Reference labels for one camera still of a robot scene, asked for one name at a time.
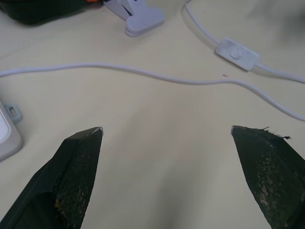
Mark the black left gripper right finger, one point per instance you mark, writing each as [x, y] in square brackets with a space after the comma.
[269, 176]

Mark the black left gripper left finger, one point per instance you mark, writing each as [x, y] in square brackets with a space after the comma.
[71, 176]

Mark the white power strip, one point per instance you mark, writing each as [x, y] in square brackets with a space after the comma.
[8, 130]

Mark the dark green bag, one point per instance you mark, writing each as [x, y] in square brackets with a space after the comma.
[40, 9]

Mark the white clamp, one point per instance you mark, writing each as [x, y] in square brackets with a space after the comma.
[139, 17]

